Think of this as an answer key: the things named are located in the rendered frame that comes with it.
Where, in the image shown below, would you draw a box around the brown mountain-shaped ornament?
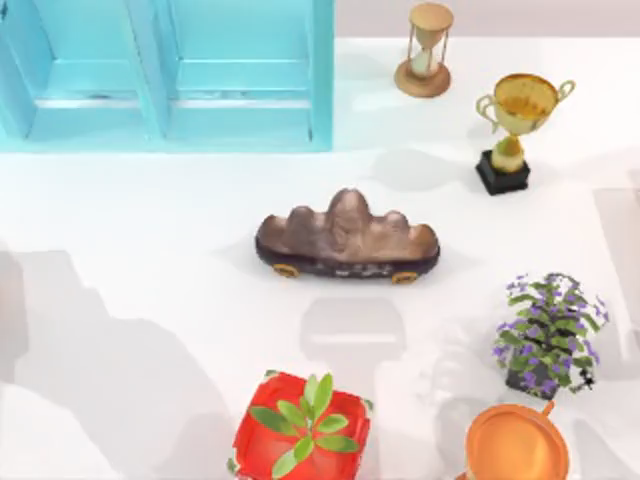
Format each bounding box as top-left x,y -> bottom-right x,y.
255,188 -> 442,285

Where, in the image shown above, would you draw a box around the red plant pot green leaves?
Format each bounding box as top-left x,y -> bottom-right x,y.
226,370 -> 375,480

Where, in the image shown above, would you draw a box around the wooden hourglass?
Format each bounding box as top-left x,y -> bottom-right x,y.
393,2 -> 456,98

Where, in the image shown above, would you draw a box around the light blue rack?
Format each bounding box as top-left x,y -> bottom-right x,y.
0,0 -> 335,154

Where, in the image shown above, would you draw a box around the gold trophy black base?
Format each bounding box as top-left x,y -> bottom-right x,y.
474,73 -> 577,196

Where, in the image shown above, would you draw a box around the purple flower plant pot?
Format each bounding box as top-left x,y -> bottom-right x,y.
492,272 -> 611,400

